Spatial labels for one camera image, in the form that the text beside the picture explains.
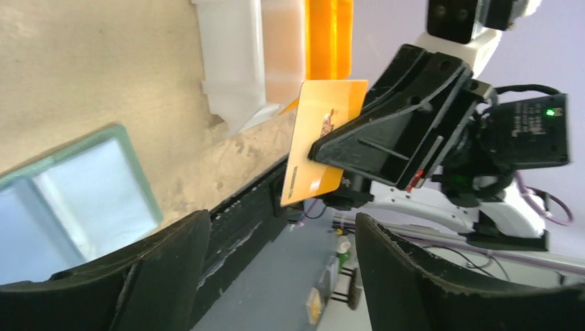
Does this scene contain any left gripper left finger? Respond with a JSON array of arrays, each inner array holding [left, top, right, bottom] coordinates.
[[1, 210, 210, 330]]

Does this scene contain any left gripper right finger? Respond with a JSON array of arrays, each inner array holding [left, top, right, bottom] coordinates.
[[355, 213, 584, 330]]

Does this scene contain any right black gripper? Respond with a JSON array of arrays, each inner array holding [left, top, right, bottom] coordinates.
[[308, 44, 497, 190]]

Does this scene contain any orange gold card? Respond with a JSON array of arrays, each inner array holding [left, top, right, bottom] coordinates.
[[279, 79, 369, 208]]

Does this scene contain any teal card holder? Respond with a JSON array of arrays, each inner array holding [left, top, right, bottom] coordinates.
[[1, 124, 163, 284]]

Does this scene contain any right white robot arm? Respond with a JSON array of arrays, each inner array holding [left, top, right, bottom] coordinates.
[[308, 44, 570, 252]]

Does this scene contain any clutter below table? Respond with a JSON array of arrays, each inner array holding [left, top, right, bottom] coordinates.
[[305, 228, 364, 325]]

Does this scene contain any orange plastic bin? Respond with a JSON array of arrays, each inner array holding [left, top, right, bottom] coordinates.
[[264, 1, 353, 112]]

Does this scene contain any white plastic bin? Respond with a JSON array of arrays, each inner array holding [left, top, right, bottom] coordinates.
[[194, 0, 308, 136]]

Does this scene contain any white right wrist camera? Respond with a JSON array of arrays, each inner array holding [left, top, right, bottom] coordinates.
[[414, 0, 542, 78]]

